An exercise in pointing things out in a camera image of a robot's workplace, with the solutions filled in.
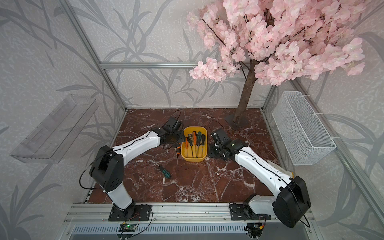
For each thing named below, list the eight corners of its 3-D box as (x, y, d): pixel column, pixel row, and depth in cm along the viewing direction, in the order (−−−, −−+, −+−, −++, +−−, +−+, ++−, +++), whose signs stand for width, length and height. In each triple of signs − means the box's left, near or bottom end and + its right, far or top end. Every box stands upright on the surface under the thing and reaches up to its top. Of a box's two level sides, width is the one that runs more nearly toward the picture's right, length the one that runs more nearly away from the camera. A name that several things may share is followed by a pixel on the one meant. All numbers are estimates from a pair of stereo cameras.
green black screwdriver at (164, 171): (152, 162, 93) (151, 160, 91) (155, 160, 94) (154, 158, 92) (169, 179, 87) (168, 177, 85) (171, 176, 88) (171, 174, 86)
